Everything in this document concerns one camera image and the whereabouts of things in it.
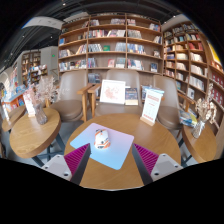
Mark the round wooden side table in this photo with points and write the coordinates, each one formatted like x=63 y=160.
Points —
x=201 y=146
x=33 y=136

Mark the small red white table sign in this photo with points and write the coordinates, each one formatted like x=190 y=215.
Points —
x=29 y=103

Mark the large wooden bookshelf unit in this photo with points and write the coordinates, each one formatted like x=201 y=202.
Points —
x=110 y=43

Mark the pastel blue pink mouse pad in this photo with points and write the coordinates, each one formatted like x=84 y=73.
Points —
x=115 y=150

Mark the brown padded wooden armchair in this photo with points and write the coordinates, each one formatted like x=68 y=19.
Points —
x=168 y=106
x=116 y=75
x=68 y=100

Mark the white framed floral picture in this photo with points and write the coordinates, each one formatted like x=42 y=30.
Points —
x=112 y=91

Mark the distant wooden bookshelf unit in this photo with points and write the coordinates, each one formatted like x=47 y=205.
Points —
x=28 y=66

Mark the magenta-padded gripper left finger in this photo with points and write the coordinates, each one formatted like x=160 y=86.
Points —
x=77 y=160

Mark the dark upright book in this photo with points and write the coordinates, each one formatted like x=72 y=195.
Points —
x=131 y=96

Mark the curved wooden bookshelf unit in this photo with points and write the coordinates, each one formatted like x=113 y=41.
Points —
x=190 y=60

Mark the white orange patterned computer mouse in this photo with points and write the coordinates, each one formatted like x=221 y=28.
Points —
x=101 y=138

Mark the stack of blue yellow books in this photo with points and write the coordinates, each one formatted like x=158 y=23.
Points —
x=187 y=118

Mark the white sign in wooden base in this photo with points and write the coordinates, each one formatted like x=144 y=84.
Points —
x=151 y=106

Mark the glass vase with dried flowers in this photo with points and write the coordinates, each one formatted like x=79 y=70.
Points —
x=198 y=128
x=40 y=115

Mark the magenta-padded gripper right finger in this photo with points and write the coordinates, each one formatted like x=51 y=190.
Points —
x=146 y=160

